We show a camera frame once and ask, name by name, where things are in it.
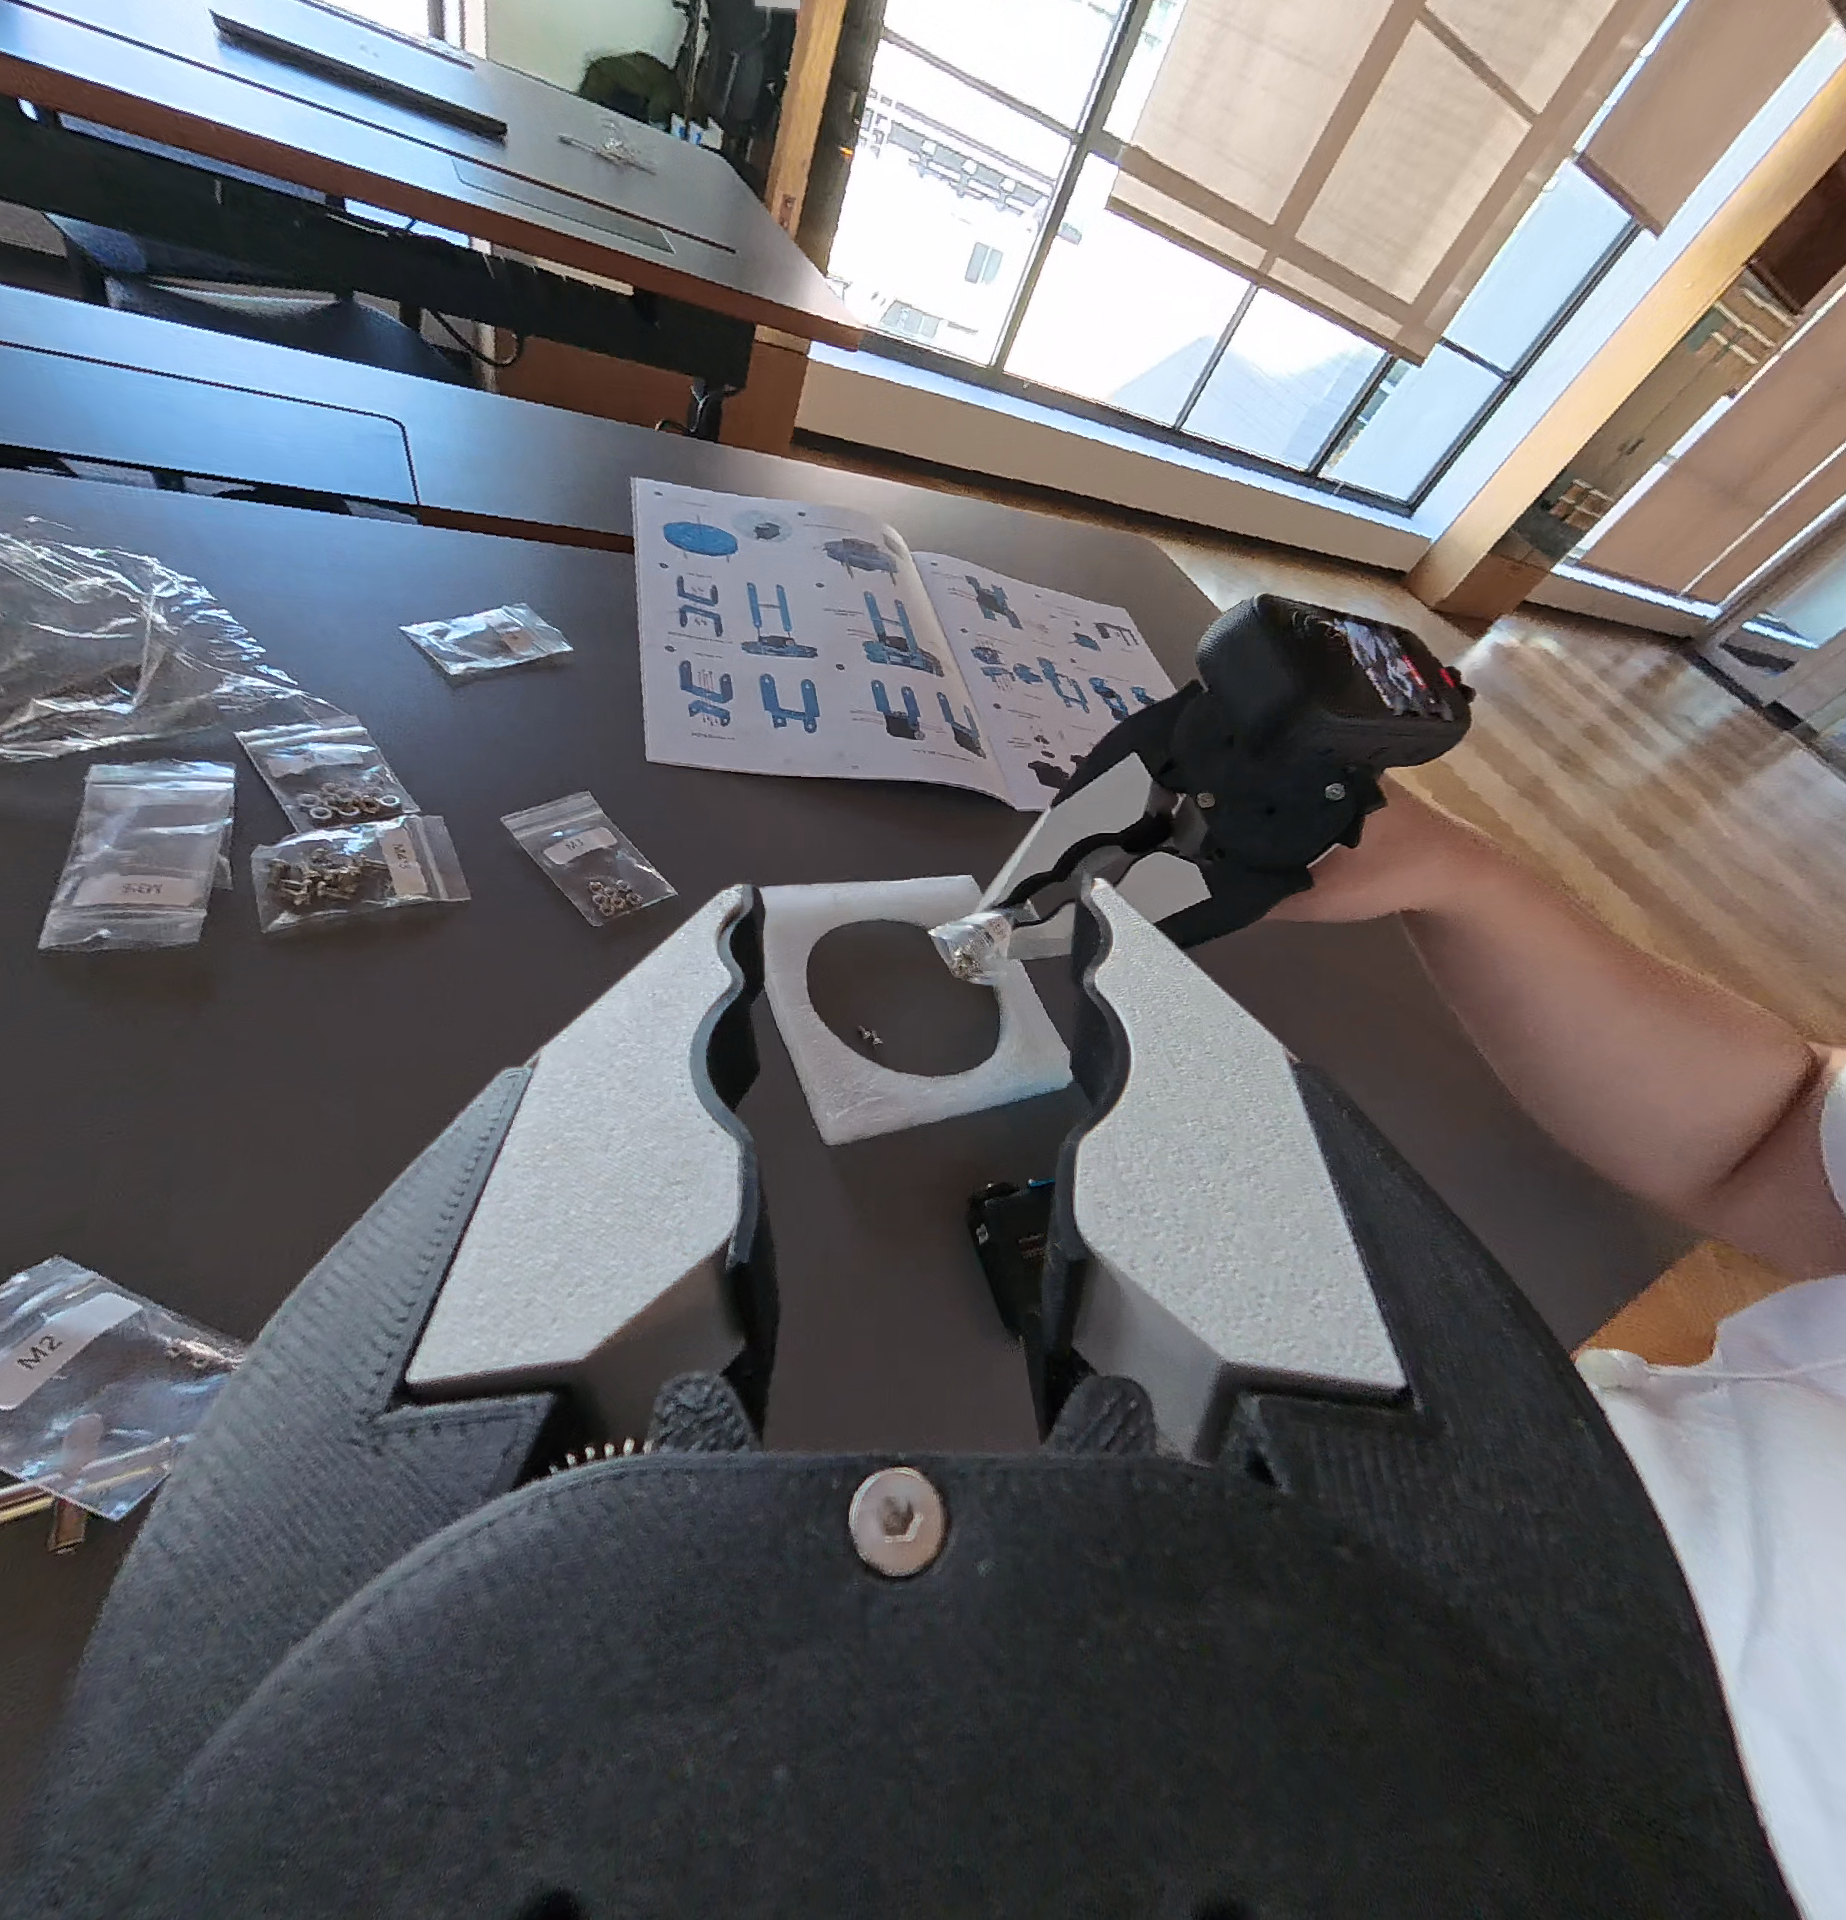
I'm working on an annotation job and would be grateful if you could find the white foam frame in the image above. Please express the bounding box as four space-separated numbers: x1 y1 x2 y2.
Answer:
753 873 1079 1150

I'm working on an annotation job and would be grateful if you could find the illustrated instruction booklet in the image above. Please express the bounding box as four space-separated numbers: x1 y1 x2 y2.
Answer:
631 479 1177 812

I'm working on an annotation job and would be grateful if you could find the large crumpled clear plastic bag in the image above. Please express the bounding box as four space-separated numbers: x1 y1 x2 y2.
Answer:
0 514 306 769

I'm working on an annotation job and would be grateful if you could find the beige roller blind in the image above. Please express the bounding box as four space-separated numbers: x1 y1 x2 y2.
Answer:
1107 0 1683 364
1576 0 1846 239

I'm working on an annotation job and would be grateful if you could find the person's white shirt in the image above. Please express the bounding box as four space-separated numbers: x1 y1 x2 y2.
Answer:
1576 1048 1846 1920

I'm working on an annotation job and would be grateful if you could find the white earbud with cord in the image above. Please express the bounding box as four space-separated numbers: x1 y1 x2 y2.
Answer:
1576 1348 1846 1392

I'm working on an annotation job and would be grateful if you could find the blue bracket with black servo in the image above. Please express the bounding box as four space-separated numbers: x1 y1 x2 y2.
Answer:
965 1177 1058 1339

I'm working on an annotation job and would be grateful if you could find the dark grey desk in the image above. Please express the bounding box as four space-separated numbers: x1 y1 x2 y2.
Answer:
0 464 1690 1920

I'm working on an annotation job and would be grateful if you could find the large paned window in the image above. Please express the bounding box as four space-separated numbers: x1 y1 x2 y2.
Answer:
826 0 1659 505

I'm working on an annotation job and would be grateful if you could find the dark desk with wood edge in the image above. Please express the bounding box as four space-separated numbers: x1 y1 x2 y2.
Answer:
0 276 895 556
0 0 864 452

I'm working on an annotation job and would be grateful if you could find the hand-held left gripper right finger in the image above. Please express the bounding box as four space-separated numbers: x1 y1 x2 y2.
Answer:
1032 879 1414 1465

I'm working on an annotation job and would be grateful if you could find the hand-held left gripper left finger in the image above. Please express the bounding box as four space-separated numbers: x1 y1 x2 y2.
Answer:
405 885 783 1450

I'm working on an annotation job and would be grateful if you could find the silver socket wrench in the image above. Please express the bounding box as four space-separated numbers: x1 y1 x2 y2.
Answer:
0 1477 107 1558

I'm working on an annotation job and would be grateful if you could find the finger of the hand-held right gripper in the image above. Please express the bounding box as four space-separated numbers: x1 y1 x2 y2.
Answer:
1012 817 1189 962
980 747 1172 919

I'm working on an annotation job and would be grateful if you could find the clear zip bag of nuts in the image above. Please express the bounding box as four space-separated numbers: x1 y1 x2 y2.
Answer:
499 792 679 930
236 720 420 836

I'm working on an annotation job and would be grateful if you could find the person's right forearm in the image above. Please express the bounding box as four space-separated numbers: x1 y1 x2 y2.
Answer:
1395 841 1846 1285

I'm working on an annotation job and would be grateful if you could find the person's right hand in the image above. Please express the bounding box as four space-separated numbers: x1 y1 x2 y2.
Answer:
1286 797 1483 933

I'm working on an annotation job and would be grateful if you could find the clear zip bag of screws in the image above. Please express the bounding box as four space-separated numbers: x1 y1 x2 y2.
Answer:
248 814 475 936

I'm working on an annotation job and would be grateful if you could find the small clear zip bag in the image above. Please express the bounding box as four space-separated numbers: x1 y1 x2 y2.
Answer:
400 602 574 687
39 762 239 955
0 1257 253 1525

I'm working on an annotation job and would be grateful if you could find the black cable tray lid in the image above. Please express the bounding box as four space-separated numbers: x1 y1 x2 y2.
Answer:
211 14 508 139

